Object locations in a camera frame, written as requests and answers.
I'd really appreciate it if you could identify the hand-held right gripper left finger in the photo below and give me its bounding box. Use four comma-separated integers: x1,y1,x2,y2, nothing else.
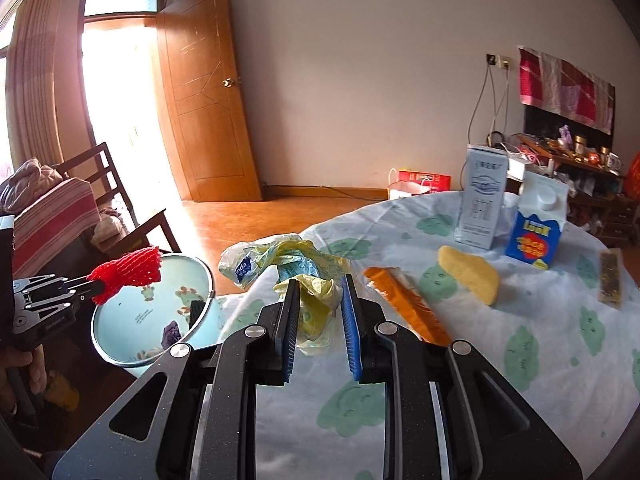
52,280,301,480

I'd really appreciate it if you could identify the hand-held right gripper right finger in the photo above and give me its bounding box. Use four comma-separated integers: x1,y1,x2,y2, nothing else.
340,275,583,480

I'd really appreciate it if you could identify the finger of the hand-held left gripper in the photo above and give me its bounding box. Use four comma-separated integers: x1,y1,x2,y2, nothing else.
50,285,108,307
27,274,101,291

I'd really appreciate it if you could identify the yellow white plastic bag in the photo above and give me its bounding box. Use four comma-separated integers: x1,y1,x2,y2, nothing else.
272,239,352,357

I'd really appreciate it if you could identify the red foam net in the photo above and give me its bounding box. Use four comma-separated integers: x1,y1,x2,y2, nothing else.
88,245,162,305

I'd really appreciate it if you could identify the light blue enamel basin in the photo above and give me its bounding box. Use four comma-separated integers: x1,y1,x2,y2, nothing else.
90,253,216,367

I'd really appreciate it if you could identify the person's left hand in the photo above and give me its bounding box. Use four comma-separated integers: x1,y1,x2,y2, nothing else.
0,349,50,413

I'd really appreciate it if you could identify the orange clear wrapper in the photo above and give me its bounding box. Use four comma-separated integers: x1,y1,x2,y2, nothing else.
362,265,452,347

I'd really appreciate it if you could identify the red striped cloth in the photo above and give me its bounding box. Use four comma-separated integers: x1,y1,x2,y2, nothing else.
12,177,101,277

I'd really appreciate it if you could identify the clear blue-print plastic bag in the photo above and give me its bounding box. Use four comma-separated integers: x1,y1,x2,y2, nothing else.
218,233,307,291

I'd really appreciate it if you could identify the dark wooden chair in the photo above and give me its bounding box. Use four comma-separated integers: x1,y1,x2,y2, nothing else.
52,142,182,257

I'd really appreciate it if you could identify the beige clothes pile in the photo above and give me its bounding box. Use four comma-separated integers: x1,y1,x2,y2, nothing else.
0,157,64,214

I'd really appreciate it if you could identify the yellow foam sponge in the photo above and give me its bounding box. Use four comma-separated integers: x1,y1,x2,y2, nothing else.
437,244,501,307

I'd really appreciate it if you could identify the white paper shopping bag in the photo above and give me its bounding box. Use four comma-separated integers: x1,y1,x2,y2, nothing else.
387,167,434,201

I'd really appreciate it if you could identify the red cardboard box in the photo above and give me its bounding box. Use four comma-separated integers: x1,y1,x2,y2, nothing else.
398,169,452,195

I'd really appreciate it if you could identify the tall white grey carton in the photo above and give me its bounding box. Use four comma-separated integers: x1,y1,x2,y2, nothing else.
453,143,509,250

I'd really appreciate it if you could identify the blue white gable carton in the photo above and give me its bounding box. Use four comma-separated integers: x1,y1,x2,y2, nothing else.
503,172,570,272

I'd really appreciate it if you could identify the wooden door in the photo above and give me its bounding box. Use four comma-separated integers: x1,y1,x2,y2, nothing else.
156,0,264,204

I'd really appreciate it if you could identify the striped curtain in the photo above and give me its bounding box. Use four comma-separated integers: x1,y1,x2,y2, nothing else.
6,0,84,167

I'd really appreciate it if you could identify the brown snack bar packet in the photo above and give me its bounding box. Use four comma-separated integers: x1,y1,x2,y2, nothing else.
598,248,624,309

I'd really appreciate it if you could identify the cluttered wooden cabinet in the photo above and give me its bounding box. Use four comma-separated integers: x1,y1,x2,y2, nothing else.
505,134,640,249

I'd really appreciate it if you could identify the black television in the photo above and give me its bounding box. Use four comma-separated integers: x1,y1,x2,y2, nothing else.
522,102,614,152

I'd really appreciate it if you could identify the red plastic bag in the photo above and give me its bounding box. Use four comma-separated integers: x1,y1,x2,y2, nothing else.
624,149,640,194

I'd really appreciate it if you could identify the red pink patchwork cloth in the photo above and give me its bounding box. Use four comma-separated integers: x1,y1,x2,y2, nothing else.
517,44,616,136

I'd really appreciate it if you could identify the white cable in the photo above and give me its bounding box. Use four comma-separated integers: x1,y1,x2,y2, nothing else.
467,65,494,147
492,67,509,137

